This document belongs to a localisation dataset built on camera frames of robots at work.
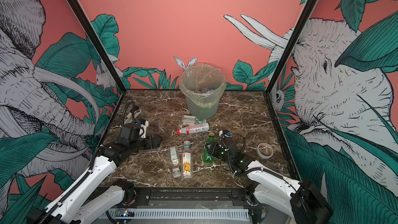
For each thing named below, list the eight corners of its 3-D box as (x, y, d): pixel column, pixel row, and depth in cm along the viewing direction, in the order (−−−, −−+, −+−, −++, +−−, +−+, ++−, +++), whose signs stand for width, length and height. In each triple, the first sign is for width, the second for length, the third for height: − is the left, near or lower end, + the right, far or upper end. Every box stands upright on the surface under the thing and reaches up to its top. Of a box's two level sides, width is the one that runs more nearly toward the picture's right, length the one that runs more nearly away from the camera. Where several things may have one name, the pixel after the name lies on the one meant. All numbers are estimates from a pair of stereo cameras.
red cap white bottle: (178, 139, 96) (177, 135, 91) (176, 132, 99) (175, 128, 95) (209, 131, 100) (209, 127, 95) (206, 125, 103) (206, 120, 99)
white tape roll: (258, 158, 89) (259, 157, 87) (254, 144, 95) (256, 142, 93) (274, 158, 89) (275, 157, 87) (269, 144, 95) (271, 142, 93)
